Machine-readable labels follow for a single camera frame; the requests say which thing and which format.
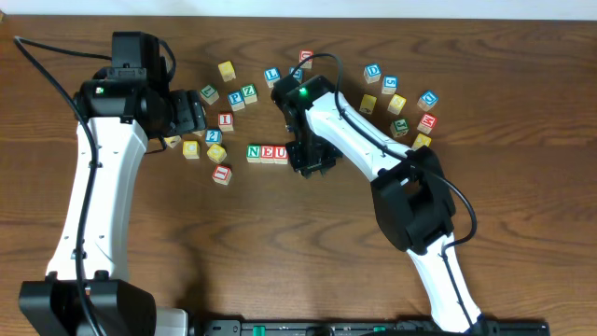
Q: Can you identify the red u block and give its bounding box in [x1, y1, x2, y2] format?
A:
[299, 49, 314, 69]
[274, 146, 288, 164]

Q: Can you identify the red E block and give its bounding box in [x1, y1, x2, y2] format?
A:
[259, 145, 275, 163]

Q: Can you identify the green N block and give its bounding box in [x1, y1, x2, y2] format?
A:
[246, 144, 261, 163]

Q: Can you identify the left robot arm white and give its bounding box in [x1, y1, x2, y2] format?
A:
[19, 32, 206, 336]

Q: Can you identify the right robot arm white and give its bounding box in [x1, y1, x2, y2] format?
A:
[271, 76, 482, 333]

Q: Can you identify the green 7 block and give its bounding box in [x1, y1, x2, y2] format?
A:
[200, 84, 219, 105]

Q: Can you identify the yellow K block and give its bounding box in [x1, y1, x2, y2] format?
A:
[164, 135, 182, 148]

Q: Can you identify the blue 2 block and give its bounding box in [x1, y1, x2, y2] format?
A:
[205, 129, 222, 147]

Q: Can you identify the yellow C block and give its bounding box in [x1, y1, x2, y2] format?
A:
[183, 141, 200, 160]

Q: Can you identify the red I block upper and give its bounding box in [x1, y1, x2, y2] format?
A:
[218, 112, 234, 132]

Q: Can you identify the red i block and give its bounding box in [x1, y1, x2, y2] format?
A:
[218, 112, 234, 132]
[212, 164, 232, 186]

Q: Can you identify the yellow O block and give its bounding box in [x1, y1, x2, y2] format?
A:
[207, 144, 228, 164]

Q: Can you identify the blue P block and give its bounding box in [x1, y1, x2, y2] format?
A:
[228, 91, 245, 111]

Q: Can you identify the yellow block top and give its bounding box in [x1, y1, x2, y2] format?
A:
[217, 61, 236, 82]

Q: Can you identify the green Z block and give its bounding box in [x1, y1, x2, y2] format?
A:
[241, 84, 257, 105]

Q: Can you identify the red I block lower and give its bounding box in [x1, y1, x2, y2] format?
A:
[212, 164, 232, 186]

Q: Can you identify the yellow block centre right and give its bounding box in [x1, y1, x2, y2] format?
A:
[358, 94, 377, 115]

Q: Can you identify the blue L block right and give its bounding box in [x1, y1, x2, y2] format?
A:
[289, 67, 303, 83]

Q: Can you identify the blue l block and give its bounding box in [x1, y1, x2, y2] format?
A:
[289, 67, 303, 83]
[264, 67, 281, 88]

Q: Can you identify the blue L block left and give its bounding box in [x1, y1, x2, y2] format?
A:
[264, 67, 281, 88]

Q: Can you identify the green J block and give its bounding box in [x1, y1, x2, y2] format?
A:
[390, 119, 410, 138]

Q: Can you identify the red U block top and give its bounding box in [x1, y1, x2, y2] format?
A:
[299, 49, 314, 69]

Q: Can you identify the yellow S block right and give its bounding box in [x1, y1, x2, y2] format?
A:
[387, 94, 407, 115]

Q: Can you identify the blue D block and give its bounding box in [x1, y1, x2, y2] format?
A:
[364, 63, 382, 84]

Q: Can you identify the blue 5 block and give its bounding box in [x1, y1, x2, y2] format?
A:
[382, 76, 399, 95]

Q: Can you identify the yellow X block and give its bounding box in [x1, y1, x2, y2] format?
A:
[411, 133, 432, 150]

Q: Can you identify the red M block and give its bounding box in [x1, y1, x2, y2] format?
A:
[417, 113, 437, 134]

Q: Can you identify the blue Q block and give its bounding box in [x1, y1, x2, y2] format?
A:
[417, 91, 438, 112]

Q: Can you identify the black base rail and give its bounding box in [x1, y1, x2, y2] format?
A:
[156, 307, 551, 336]

